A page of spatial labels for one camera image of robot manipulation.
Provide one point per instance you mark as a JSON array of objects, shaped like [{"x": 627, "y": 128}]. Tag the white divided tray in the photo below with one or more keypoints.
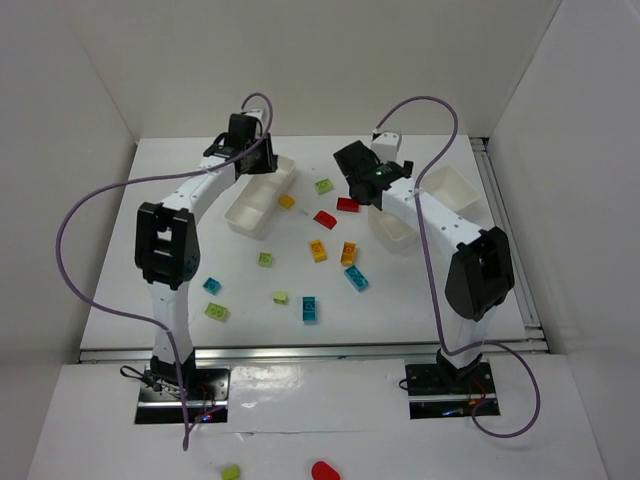
[
  {"x": 450, "y": 187},
  {"x": 254, "y": 205}
]

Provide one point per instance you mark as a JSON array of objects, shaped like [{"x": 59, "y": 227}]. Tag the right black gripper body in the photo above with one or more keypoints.
[{"x": 350, "y": 163}]

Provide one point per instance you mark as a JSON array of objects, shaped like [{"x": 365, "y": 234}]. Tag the aluminium front rail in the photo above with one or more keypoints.
[{"x": 256, "y": 354}]

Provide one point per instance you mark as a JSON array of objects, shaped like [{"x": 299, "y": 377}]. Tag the aluminium right rail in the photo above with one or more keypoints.
[{"x": 534, "y": 332}]

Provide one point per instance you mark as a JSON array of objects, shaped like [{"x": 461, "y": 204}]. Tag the small yellow lego near tray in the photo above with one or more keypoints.
[{"x": 286, "y": 201}]

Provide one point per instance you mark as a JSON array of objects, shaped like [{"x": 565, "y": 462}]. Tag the pale green small lego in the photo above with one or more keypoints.
[{"x": 280, "y": 297}]

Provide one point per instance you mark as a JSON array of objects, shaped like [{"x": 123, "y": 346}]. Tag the red piece outside front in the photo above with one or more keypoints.
[{"x": 321, "y": 470}]

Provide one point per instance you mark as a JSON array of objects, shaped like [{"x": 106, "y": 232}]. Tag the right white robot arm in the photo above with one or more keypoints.
[{"x": 480, "y": 272}]

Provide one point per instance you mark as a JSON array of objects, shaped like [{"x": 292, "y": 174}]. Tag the aluminium rail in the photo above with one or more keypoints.
[
  {"x": 534, "y": 332},
  {"x": 256, "y": 354}
]

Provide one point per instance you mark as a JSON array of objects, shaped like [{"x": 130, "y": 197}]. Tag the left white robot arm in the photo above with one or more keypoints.
[{"x": 167, "y": 249}]

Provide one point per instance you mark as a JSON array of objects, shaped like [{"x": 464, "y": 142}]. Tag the green lego outside front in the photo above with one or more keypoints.
[{"x": 230, "y": 473}]

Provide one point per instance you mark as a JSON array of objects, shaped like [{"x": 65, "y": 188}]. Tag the small teal lego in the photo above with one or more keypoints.
[{"x": 211, "y": 286}]

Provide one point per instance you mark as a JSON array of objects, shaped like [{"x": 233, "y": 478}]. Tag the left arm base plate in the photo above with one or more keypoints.
[{"x": 207, "y": 396}]

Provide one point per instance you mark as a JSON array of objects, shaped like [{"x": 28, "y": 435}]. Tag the yellow lego centre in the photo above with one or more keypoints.
[{"x": 318, "y": 251}]

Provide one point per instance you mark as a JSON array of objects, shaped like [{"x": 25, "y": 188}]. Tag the orange lego centre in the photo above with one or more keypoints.
[{"x": 348, "y": 253}]

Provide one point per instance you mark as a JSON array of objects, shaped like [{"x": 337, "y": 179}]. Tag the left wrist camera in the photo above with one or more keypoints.
[{"x": 257, "y": 113}]

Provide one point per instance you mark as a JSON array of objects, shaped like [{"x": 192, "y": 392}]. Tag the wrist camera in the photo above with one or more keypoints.
[
  {"x": 386, "y": 145},
  {"x": 257, "y": 113}
]

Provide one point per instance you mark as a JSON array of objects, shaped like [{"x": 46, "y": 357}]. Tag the red rounded lego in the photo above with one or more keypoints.
[{"x": 325, "y": 219}]

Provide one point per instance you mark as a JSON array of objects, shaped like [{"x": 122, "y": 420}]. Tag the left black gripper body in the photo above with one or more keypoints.
[{"x": 265, "y": 158}]

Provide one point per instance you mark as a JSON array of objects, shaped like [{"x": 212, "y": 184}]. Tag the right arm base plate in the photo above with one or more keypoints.
[{"x": 430, "y": 398}]

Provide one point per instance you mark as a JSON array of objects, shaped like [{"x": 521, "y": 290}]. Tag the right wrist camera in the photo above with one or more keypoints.
[{"x": 386, "y": 145}]

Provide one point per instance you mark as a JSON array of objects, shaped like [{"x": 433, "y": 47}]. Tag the red rectangular lego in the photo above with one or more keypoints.
[{"x": 346, "y": 204}]

